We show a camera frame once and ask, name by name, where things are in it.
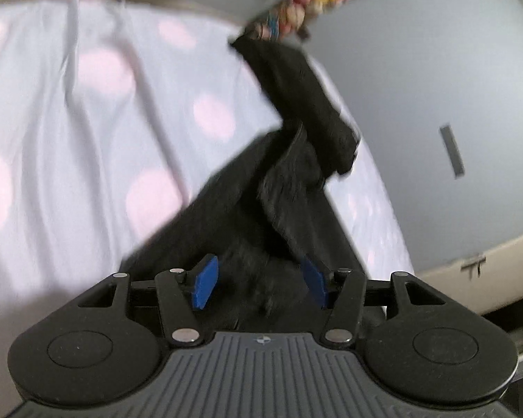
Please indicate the pink polka dot bed sheet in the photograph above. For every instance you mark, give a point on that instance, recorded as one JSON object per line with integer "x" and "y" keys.
{"x": 69, "y": 139}

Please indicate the black pants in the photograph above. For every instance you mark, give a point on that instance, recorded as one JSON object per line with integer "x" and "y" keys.
{"x": 244, "y": 209}

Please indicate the grey metal strip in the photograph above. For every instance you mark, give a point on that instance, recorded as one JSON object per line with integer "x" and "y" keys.
{"x": 452, "y": 151}

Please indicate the beige wooden furniture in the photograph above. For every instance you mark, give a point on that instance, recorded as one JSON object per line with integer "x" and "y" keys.
{"x": 497, "y": 270}

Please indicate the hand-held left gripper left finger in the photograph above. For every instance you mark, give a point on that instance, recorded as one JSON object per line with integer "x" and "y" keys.
{"x": 207, "y": 281}

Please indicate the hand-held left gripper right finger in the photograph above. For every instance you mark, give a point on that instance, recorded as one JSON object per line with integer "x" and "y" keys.
{"x": 316, "y": 281}

